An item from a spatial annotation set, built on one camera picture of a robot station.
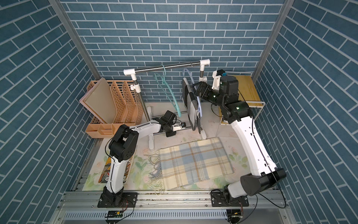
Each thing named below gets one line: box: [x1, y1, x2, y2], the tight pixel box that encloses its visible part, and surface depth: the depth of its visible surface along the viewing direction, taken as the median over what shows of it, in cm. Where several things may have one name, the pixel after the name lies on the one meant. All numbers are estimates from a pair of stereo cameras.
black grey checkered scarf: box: [181, 77, 201, 134], surface depth 84 cm
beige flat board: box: [79, 77, 118, 124], surface depth 94 cm
